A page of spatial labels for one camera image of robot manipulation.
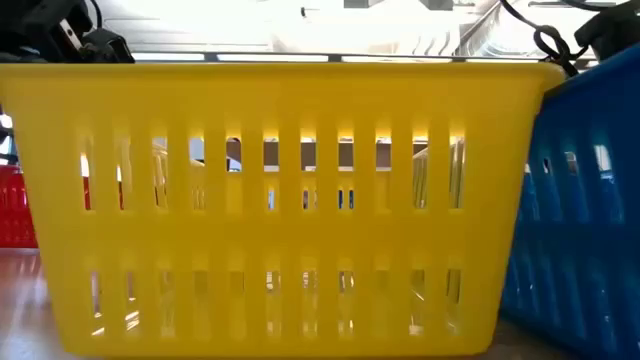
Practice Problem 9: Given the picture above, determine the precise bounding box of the red slotted plastic basket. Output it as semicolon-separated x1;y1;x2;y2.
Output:
0;163;124;250

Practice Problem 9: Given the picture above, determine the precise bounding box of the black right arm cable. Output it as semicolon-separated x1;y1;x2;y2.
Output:
499;0;584;78

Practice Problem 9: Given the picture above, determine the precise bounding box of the long ceiling light bar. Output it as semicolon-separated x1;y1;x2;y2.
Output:
132;51;599;64

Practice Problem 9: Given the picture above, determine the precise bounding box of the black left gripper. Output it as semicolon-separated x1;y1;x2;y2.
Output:
0;0;136;64

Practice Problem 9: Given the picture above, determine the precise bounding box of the yellow slotted plastic basket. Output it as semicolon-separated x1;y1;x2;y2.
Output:
0;62;567;359

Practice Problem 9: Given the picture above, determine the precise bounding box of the large glass window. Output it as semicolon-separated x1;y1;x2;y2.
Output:
0;113;15;166

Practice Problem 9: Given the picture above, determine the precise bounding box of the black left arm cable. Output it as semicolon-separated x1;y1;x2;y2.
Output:
88;0;105;30

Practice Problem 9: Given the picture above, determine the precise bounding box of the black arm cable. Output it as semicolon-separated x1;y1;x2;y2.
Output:
88;0;105;30
499;0;584;78

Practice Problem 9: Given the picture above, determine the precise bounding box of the silver ceiling air duct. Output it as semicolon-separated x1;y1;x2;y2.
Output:
452;0;551;58

